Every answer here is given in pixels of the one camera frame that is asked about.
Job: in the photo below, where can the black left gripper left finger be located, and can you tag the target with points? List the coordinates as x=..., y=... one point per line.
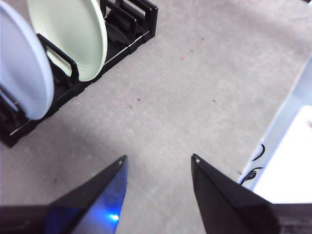
x=92, y=207

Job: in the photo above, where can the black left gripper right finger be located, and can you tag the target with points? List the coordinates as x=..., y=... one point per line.
x=226, y=207

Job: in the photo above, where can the blue round plate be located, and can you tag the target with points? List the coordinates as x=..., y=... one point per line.
x=22, y=68

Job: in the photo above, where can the green round plate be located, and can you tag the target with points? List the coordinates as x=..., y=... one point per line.
x=73, y=36

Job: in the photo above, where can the black plastic plate rack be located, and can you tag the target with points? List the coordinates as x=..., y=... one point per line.
x=131, y=29

